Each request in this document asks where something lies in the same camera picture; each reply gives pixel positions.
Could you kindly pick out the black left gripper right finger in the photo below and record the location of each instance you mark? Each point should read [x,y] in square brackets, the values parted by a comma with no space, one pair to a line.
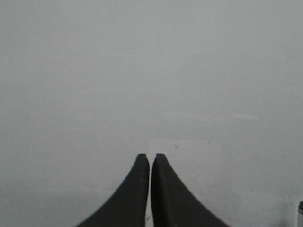
[173,205]

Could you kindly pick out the white whiteboard with aluminium frame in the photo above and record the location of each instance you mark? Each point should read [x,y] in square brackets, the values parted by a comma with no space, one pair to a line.
[215,85]

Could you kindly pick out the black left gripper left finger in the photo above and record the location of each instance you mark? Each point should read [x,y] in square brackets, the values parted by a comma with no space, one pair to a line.
[127,205]

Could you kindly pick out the white marker with black end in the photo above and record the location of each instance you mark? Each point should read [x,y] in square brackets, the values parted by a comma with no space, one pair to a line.
[300,209]

